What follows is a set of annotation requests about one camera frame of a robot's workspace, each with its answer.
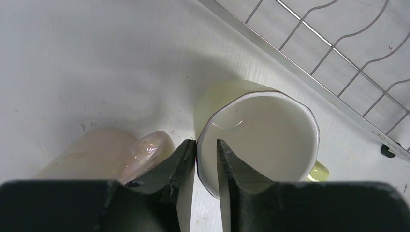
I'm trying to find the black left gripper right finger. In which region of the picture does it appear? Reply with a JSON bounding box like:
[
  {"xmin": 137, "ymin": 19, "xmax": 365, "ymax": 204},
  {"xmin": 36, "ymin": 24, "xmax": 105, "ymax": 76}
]
[{"xmin": 216, "ymin": 139, "xmax": 410, "ymax": 232}]

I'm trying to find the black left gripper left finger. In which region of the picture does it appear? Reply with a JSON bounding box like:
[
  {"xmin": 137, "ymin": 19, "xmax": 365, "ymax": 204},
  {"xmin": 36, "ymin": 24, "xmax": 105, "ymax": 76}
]
[{"xmin": 0, "ymin": 139, "xmax": 196, "ymax": 232}]

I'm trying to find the pale yellow ceramic mug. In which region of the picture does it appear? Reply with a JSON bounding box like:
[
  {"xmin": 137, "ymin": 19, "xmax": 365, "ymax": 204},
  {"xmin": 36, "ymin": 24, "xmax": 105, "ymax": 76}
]
[{"xmin": 193, "ymin": 79, "xmax": 330, "ymax": 198}]

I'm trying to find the translucent pink glass mug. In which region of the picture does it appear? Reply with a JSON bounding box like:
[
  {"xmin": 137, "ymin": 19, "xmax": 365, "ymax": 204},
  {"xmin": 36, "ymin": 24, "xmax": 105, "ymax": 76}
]
[{"xmin": 34, "ymin": 129, "xmax": 175, "ymax": 184}]

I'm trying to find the stainless steel dish rack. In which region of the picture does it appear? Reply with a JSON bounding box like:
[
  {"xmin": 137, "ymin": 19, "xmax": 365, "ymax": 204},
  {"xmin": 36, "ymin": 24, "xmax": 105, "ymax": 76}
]
[{"xmin": 202, "ymin": 0, "xmax": 410, "ymax": 161}]

